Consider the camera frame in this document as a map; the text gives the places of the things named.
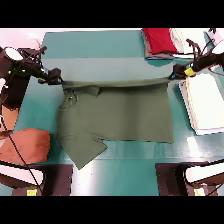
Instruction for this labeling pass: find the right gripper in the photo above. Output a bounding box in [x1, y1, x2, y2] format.
[168, 63, 188, 81]

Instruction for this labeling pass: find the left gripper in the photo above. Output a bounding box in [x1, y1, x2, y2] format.
[45, 67, 64, 86]

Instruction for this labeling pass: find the dark green T-shirt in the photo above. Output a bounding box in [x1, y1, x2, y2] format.
[56, 77, 175, 171]

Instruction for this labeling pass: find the red garment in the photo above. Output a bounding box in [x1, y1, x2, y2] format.
[142, 28, 180, 56]

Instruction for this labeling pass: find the white folded garment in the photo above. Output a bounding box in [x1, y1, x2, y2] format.
[178, 72, 224, 136]

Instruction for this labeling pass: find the orange garment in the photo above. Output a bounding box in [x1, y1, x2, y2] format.
[0, 128, 51, 165]

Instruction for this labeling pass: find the black cable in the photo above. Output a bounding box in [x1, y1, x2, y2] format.
[0, 96, 44, 197]

